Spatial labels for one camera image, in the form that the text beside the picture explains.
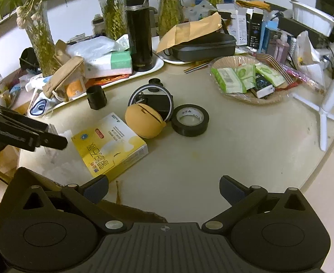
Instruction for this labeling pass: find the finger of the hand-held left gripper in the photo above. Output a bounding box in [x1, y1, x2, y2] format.
[0, 102, 49, 135]
[0, 125, 68, 152]

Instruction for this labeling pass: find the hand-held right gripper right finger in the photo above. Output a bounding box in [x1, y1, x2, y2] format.
[202, 175, 321, 234]

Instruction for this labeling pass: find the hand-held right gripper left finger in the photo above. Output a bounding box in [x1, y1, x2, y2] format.
[6, 175, 128, 235]

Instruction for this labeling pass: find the yellow medicine box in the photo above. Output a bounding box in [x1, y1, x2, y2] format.
[71, 112, 149, 183]

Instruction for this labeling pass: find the black tape roll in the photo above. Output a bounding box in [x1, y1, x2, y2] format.
[171, 104, 210, 137]

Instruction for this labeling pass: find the tan round zip pouch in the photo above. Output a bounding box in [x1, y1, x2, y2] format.
[125, 103, 167, 139]

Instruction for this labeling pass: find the clear plastic packaging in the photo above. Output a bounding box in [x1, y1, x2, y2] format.
[40, 124, 84, 181]

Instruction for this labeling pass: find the blue and white packet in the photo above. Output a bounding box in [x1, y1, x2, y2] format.
[28, 91, 56, 118]

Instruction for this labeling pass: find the brown cardboard piece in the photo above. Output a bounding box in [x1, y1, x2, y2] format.
[106, 180, 168, 223]

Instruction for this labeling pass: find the orange packet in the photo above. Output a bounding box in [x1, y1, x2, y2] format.
[66, 77, 87, 100]

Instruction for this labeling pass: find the tan fabric pouch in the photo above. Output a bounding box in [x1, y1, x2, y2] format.
[43, 56, 85, 103]

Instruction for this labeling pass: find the black round object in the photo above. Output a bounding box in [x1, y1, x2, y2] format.
[19, 47, 39, 70]

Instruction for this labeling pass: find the small black cylinder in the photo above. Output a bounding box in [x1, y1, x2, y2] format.
[87, 85, 108, 110]

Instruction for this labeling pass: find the tall glass vase with bamboo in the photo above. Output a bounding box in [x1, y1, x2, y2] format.
[0, 0, 60, 77]

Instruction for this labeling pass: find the red flat packet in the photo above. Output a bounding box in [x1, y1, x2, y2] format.
[85, 74, 132, 89]

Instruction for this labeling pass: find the small black box with knob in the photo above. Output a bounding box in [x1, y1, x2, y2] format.
[139, 78, 171, 114]

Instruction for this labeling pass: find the green tissue pack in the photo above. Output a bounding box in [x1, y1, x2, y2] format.
[85, 51, 133, 78]

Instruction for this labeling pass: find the white plastic parcel bag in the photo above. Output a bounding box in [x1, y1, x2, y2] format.
[66, 35, 128, 63]

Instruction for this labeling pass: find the small black and white box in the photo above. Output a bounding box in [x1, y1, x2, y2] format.
[251, 74, 275, 99]

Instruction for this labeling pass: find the large green wipes pack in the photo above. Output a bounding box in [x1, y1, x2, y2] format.
[211, 67, 243, 94]

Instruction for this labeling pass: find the narrow green wipes pack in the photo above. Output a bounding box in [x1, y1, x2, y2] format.
[235, 64, 257, 94]

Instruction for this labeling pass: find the leaf print green wipes pack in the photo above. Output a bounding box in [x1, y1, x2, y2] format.
[254, 63, 286, 87]

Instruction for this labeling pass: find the bundle of striped sticks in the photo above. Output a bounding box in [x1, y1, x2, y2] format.
[184, 61, 213, 74]

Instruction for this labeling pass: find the wicker basket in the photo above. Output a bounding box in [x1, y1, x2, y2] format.
[209, 55, 292, 106]

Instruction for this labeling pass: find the long white tray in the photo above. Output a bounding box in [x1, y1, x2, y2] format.
[28, 54, 165, 118]

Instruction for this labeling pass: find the pink pen in clear wrapper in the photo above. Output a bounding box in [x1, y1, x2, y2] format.
[281, 64, 321, 89]

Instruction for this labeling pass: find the wide glass vase with bamboo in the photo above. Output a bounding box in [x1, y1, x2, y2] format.
[90, 0, 129, 41]

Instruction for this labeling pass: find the black thermos bottle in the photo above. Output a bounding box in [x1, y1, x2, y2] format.
[124, 0, 154, 72]

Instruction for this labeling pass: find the black hard case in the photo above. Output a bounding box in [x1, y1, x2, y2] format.
[167, 33, 237, 62]

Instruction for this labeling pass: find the pink bottle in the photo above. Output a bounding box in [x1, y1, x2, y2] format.
[275, 33, 290, 64]

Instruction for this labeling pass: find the blue carton box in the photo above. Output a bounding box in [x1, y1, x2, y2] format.
[259, 20, 281, 54]

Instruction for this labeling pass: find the black carton box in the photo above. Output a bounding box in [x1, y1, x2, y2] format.
[247, 13, 264, 49]

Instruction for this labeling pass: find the brown paper envelope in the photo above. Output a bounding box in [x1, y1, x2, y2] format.
[156, 12, 223, 54]

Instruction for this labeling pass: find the white carton box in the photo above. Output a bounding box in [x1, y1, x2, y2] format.
[217, 3, 248, 46]

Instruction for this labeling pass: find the black flat device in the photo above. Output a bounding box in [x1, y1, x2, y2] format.
[278, 15, 331, 38]

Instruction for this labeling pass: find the yellow cloth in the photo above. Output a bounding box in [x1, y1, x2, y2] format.
[235, 0, 272, 12]

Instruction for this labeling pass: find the white plastic bowl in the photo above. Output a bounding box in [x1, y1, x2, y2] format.
[288, 0, 334, 37]

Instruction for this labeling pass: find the thin black ring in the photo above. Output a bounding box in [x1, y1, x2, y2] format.
[128, 85, 174, 121]

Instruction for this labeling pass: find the rope neck bottle with bamboo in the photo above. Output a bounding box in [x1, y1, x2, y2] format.
[156, 0, 184, 38]

